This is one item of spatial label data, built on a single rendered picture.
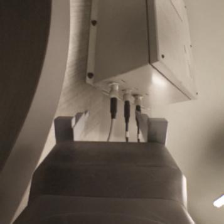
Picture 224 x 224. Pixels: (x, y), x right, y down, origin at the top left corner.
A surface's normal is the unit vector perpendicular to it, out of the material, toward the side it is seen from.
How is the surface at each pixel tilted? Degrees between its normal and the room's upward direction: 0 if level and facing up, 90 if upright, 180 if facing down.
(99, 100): 90
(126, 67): 137
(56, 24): 90
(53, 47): 90
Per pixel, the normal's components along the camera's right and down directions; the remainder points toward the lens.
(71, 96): 0.76, -0.15
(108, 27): -0.66, -0.21
